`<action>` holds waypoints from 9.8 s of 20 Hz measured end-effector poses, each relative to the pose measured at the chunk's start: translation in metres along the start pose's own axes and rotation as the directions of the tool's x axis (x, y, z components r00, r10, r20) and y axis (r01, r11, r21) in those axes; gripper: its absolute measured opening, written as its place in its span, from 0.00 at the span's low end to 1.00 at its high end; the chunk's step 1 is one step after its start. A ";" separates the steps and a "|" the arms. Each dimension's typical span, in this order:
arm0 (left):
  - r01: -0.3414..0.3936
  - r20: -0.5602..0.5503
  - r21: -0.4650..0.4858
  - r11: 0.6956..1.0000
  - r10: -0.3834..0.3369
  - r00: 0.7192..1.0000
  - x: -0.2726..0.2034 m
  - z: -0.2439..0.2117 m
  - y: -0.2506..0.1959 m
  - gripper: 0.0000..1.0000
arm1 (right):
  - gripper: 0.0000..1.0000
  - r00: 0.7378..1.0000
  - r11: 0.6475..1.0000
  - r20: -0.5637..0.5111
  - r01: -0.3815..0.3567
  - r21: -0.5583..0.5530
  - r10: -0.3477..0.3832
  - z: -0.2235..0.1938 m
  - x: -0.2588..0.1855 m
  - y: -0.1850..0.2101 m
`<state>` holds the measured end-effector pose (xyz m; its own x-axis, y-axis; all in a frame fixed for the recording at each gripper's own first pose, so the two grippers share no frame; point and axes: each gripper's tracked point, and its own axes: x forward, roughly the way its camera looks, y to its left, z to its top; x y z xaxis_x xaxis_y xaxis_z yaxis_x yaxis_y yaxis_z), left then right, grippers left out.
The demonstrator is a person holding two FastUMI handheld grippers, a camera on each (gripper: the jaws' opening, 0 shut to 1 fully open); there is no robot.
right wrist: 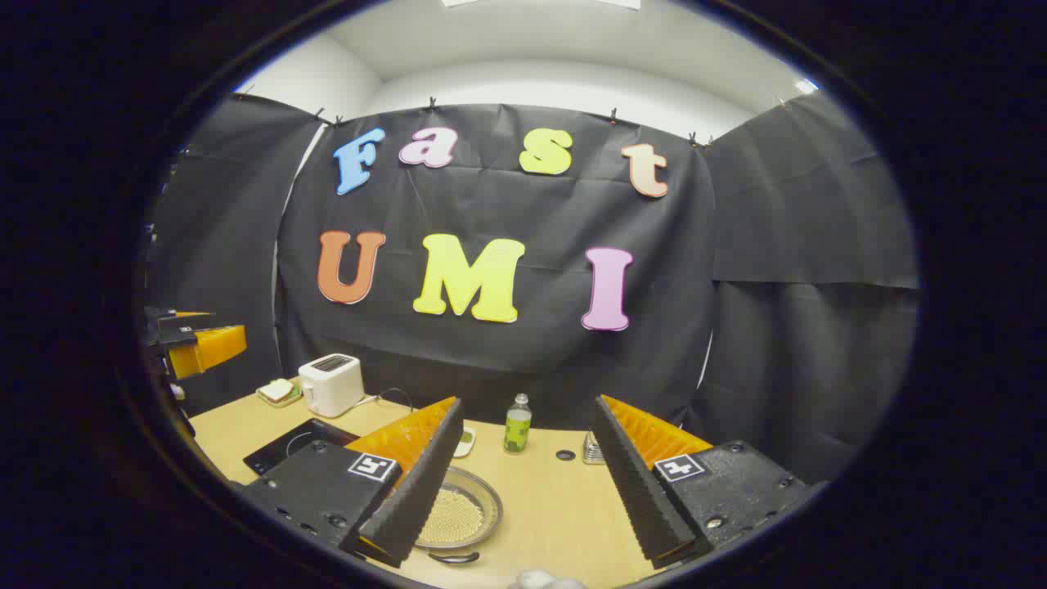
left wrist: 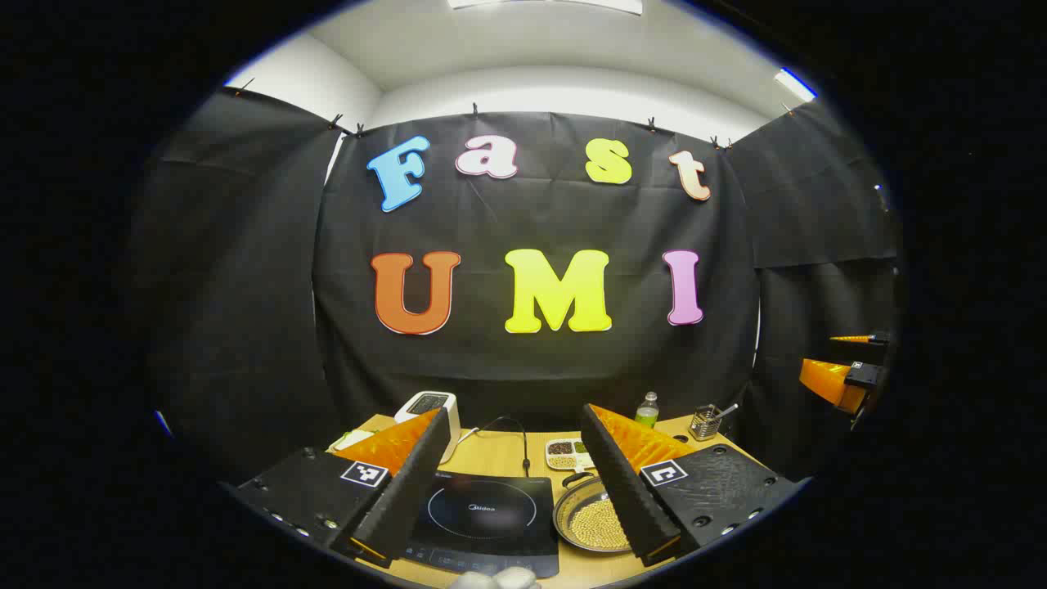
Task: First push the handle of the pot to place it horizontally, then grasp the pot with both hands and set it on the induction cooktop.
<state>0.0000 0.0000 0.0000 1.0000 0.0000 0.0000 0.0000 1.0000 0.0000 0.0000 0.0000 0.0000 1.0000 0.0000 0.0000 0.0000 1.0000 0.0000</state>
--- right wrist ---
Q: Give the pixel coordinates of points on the white divided tray with grains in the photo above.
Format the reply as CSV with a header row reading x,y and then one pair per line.
x,y
466,442

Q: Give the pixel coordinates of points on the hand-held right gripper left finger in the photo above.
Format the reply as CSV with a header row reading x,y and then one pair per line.
x,y
425,483

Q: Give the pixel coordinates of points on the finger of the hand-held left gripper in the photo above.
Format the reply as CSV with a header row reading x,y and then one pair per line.
x,y
176,319
208,350

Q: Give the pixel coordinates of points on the white toaster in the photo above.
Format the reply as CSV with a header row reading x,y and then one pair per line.
x,y
331,388

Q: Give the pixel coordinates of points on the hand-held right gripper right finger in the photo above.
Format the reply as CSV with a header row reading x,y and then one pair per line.
x,y
638,483

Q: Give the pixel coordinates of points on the large ceiling light panel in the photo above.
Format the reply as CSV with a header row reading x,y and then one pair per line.
x,y
622,3

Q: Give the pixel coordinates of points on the small plate with bread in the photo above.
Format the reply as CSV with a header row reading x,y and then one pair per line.
x,y
278,391

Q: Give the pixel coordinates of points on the black induction cooktop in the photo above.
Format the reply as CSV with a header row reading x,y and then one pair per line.
x,y
282,448

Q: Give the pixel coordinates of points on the green label plastic bottle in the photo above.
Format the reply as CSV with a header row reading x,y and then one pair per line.
x,y
517,425

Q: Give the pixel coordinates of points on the small ceiling light panel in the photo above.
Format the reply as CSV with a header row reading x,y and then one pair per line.
x,y
806,86

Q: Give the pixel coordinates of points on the pile of yellow beans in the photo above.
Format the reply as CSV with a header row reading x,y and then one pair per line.
x,y
458,515

